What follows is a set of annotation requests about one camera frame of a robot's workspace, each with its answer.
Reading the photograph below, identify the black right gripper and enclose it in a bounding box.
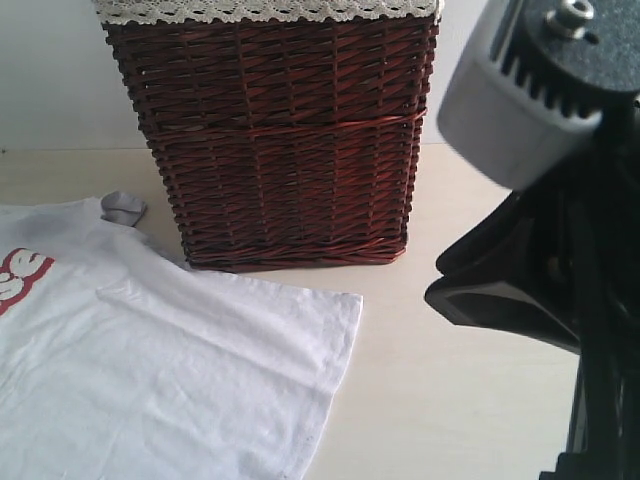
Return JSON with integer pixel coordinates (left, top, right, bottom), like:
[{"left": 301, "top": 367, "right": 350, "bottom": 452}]
[{"left": 424, "top": 1, "right": 639, "bottom": 397}]

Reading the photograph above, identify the white t-shirt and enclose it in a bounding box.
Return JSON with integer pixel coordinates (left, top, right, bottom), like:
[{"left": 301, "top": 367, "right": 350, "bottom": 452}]
[{"left": 1, "top": 198, "right": 363, "bottom": 479}]

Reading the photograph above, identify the dark red wicker basket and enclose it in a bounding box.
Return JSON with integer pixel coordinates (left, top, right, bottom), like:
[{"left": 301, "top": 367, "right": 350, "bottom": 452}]
[{"left": 104, "top": 15, "right": 439, "bottom": 272}]

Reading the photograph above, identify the grey sock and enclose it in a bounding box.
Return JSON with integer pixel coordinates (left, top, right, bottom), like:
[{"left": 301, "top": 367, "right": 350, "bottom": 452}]
[{"left": 100, "top": 191, "right": 147, "bottom": 227}]

